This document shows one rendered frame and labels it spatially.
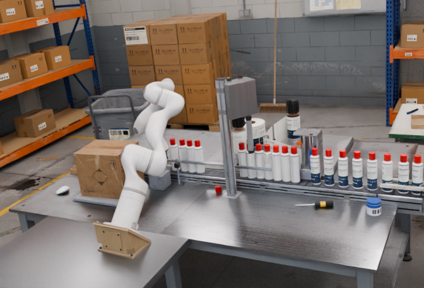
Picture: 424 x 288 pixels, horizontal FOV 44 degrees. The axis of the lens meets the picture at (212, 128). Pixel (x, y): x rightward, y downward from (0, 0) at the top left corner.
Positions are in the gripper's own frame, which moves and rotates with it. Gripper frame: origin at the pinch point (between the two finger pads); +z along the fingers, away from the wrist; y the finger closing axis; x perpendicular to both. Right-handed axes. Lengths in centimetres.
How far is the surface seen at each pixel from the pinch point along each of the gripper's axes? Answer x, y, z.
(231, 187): -47, -17, 23
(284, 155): -78, -3, 18
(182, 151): -15.9, -2.6, -2.1
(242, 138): -42.3, 25.2, 7.2
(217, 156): -19.7, 25.9, 14.0
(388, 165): -129, -2, 38
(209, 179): -27.1, -5.0, 18.9
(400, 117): -108, 146, 55
